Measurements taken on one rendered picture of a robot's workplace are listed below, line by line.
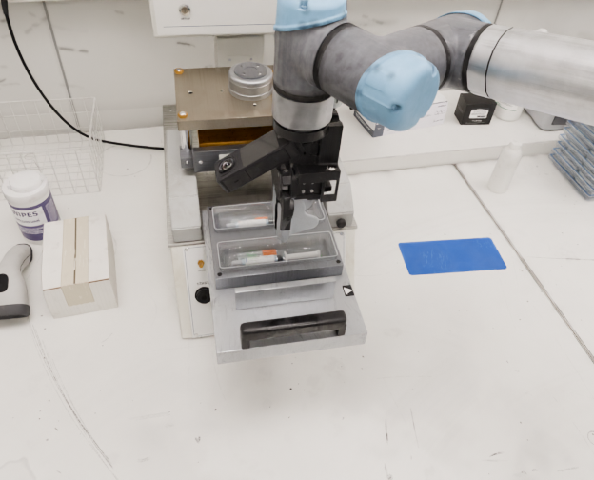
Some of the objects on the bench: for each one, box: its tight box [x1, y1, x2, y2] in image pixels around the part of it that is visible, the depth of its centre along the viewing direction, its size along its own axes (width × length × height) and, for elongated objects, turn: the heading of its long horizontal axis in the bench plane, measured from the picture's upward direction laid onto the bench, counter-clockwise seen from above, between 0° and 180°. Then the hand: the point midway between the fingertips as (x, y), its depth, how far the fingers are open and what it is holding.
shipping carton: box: [41, 214, 118, 319], centre depth 105 cm, size 19×13×9 cm
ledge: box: [336, 90, 564, 174], centre depth 154 cm, size 30×84×4 cm, turn 100°
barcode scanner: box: [0, 243, 32, 320], centre depth 103 cm, size 20×8×8 cm, turn 10°
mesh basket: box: [0, 97, 106, 202], centre depth 128 cm, size 22×26×13 cm
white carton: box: [353, 91, 448, 138], centre depth 147 cm, size 12×23×7 cm, turn 109°
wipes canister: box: [1, 170, 61, 245], centre depth 111 cm, size 9×9×15 cm
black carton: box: [454, 93, 497, 125], centre depth 149 cm, size 6×9×7 cm
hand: (278, 231), depth 80 cm, fingers closed
